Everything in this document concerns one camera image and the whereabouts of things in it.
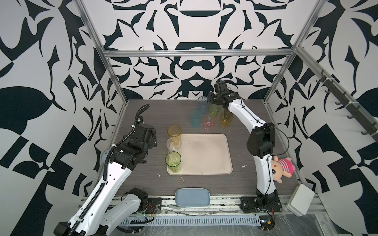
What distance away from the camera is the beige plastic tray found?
2.84 feet

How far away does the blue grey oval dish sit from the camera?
2.43 ft

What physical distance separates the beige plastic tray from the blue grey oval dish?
0.10 m

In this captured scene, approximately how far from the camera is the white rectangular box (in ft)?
2.31

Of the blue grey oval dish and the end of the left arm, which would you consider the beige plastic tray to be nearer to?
the blue grey oval dish

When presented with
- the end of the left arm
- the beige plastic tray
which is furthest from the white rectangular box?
the end of the left arm

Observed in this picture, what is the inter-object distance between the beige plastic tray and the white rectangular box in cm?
31

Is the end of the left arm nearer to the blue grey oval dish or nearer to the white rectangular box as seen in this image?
the blue grey oval dish

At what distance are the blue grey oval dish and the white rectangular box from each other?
1.32 feet
